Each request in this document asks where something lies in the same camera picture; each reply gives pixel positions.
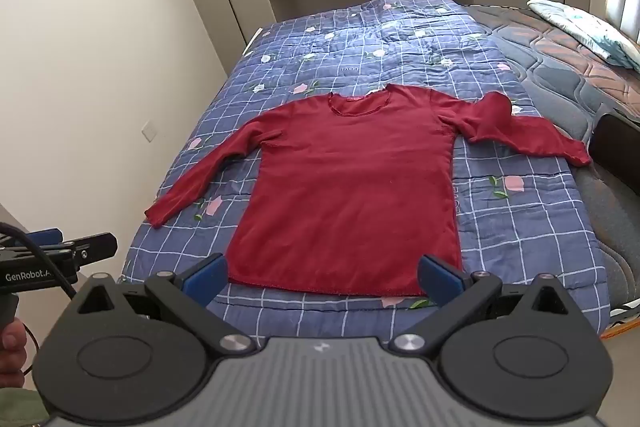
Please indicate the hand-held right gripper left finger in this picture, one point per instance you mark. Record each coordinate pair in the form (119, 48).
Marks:
(206, 277)

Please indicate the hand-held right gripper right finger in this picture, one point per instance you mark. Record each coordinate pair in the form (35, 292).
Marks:
(440, 279)

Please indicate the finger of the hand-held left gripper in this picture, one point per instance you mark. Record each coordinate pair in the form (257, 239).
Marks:
(97, 247)
(47, 237)

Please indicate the red long-sleeve shirt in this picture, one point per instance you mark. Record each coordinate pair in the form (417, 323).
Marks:
(350, 187)

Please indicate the person's left forearm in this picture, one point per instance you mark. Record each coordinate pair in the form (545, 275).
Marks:
(20, 409)

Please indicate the person's left hand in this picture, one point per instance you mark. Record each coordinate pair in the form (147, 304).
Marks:
(11, 352)

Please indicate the dark brown cushion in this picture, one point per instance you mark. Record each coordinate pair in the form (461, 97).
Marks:
(620, 152)

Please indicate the blue checked floral quilt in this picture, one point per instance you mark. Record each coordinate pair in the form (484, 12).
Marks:
(390, 52)

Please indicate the light blue patterned pillow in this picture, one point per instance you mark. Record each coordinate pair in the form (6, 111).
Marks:
(585, 29)

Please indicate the white wall socket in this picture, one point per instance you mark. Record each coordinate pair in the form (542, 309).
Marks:
(149, 131)

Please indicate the wooden bed frame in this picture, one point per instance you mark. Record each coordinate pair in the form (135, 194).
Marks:
(622, 326)

